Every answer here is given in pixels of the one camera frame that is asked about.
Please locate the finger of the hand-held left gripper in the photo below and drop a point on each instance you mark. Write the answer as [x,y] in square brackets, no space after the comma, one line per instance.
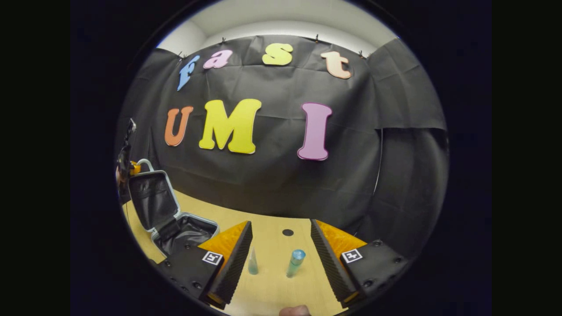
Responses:
[135,167]

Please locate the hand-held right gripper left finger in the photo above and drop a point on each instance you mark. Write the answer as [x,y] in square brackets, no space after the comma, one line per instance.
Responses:
[232,267]

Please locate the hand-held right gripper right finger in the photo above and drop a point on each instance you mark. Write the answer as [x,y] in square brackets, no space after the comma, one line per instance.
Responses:
[329,263]

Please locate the teal squeeze tube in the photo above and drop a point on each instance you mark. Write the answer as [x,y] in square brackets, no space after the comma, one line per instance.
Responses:
[253,263]

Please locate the pale blue small suitcase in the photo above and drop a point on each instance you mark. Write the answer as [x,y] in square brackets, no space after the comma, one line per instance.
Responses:
[151,197]

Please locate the blue capped teal bottle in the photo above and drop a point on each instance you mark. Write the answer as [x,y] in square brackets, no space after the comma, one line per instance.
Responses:
[295,262]

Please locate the black round desk grommet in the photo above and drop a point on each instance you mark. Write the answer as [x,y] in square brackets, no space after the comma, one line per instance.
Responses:
[287,232]

